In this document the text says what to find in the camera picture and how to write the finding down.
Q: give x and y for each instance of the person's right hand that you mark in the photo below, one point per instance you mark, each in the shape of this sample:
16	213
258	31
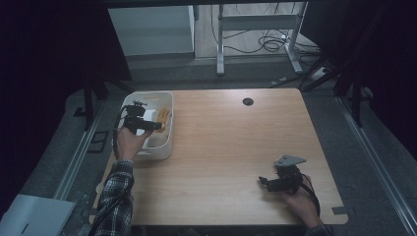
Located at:
301	203

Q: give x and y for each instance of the white plastic storage bin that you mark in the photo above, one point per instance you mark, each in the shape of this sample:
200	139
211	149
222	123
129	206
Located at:
162	144

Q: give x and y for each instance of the black metal stand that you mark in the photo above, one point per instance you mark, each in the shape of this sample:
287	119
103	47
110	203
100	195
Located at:
88	101
355	95

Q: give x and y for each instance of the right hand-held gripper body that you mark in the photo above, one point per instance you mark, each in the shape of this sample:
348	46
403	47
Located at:
288	180

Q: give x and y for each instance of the grey metal desk frame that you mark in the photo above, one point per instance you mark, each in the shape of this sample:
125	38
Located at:
255	23

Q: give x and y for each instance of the aluminium floor rail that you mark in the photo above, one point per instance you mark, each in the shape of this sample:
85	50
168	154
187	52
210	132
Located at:
377	164
77	154

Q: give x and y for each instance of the white cabinet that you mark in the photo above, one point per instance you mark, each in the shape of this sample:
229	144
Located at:
150	31

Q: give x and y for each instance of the white flat board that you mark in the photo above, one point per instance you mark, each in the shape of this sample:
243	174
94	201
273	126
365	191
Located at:
36	214

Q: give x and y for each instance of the white power strip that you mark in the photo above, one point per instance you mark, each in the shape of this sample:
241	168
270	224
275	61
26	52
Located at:
318	73

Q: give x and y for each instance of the black round table grommet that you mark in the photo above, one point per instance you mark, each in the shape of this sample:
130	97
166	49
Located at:
248	101

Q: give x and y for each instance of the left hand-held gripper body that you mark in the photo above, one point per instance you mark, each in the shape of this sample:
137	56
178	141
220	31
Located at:
134	119

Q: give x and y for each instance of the person's left hand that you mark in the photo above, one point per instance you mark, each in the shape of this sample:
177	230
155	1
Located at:
128	144

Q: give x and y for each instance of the dark curtain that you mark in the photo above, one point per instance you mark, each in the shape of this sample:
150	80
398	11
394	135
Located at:
387	59
42	65

